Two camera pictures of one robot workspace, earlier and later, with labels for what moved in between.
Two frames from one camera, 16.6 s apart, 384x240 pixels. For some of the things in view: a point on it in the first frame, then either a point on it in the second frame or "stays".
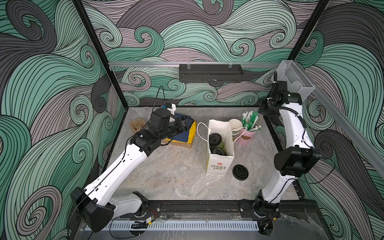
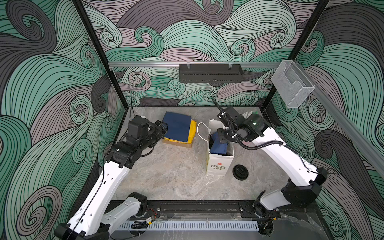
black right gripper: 263,110 -> 221,131
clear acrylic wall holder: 297,81 stays
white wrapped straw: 248,115 stays
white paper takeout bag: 218,165 stays
